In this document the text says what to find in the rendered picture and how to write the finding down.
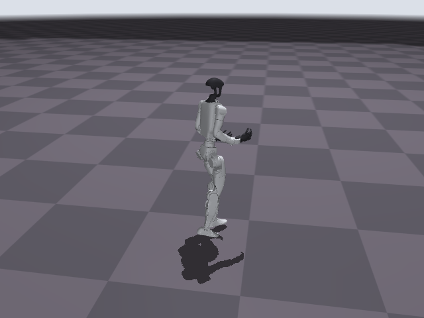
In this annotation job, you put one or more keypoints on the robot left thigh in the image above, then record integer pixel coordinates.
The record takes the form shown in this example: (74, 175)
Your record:
(209, 170)

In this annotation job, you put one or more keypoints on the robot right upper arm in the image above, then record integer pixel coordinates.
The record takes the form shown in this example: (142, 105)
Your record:
(220, 112)

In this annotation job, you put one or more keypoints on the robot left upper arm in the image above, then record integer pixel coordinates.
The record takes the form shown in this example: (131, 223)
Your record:
(197, 123)

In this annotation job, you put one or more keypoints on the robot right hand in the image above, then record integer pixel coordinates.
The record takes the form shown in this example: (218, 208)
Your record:
(246, 136)

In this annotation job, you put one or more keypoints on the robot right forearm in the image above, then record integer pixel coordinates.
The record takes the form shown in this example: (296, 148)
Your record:
(229, 140)

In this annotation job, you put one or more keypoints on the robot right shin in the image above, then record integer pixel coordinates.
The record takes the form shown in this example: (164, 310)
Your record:
(211, 206)

